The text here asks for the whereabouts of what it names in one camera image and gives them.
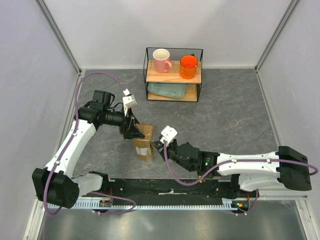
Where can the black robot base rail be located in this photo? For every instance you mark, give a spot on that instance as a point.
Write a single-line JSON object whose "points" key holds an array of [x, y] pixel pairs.
{"points": [[170, 192]]}

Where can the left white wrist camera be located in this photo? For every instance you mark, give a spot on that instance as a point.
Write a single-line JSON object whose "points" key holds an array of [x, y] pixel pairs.
{"points": [[129, 101]]}

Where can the pink ceramic mug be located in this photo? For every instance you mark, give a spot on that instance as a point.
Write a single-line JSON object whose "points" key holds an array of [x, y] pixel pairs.
{"points": [[161, 60]]}

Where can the slotted cable duct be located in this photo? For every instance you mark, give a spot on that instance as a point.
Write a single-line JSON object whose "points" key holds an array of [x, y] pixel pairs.
{"points": [[90, 203]]}

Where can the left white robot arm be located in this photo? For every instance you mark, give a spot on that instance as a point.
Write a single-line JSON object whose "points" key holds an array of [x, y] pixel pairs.
{"points": [[55, 184]]}

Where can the brown cardboard express box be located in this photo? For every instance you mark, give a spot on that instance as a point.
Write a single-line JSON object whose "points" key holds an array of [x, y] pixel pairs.
{"points": [[143, 146]]}

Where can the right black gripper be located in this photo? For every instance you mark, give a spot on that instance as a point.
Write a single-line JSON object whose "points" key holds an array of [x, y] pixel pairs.
{"points": [[160, 146]]}

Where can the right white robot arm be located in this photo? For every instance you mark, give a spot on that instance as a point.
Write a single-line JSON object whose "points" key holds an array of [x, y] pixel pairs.
{"points": [[284, 168]]}

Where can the teal rectangular plate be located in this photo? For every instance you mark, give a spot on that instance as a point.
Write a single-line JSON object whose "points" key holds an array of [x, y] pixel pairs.
{"points": [[172, 90]]}

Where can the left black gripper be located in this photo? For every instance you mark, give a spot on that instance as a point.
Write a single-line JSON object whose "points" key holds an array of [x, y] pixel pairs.
{"points": [[129, 129]]}

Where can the black wire wooden shelf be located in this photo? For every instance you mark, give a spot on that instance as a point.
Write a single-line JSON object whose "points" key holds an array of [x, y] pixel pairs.
{"points": [[150, 75]]}

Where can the orange glass cup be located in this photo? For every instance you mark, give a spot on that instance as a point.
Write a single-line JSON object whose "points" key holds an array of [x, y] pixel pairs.
{"points": [[188, 66]]}

